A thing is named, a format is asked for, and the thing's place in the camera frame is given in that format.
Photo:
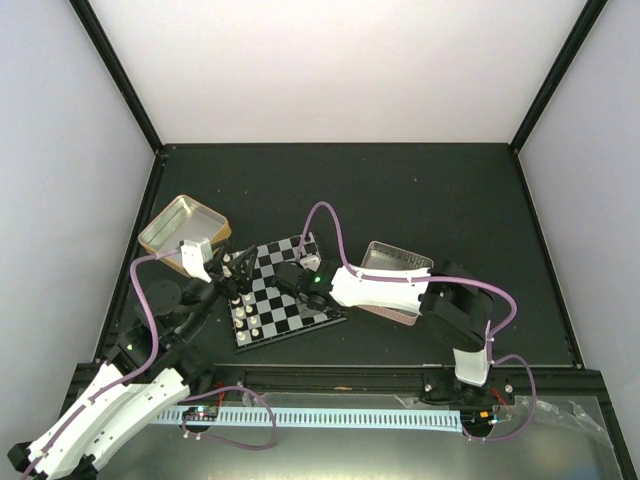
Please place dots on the gold metal tin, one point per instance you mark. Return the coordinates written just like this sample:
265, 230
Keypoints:
183, 218

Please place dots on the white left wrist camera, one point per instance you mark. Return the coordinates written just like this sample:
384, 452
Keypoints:
194, 255

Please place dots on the black corner frame post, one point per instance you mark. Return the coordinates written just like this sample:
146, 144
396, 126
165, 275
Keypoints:
572, 45
103, 46

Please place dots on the black and silver chessboard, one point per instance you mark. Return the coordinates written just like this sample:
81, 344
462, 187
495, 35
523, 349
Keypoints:
282, 316

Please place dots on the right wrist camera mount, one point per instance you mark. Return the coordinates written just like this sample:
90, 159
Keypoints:
310, 262

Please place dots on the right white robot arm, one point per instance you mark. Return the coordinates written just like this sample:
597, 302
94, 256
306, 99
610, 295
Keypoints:
458, 309

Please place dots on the pink tray of black pieces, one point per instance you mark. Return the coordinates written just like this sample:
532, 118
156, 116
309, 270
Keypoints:
381, 256

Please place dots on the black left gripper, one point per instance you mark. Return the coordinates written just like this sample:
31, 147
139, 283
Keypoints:
241, 281

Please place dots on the white chess piece row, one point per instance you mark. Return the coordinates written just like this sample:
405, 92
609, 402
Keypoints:
245, 317

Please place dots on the light blue cable duct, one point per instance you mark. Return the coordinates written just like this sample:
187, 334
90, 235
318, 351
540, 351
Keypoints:
328, 418

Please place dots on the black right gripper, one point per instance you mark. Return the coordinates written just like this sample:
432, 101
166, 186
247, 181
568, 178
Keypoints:
301, 298

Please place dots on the left black corner frame post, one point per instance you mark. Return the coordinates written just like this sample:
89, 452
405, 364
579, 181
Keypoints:
103, 46

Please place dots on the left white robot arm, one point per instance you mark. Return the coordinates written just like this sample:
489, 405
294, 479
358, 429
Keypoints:
152, 366

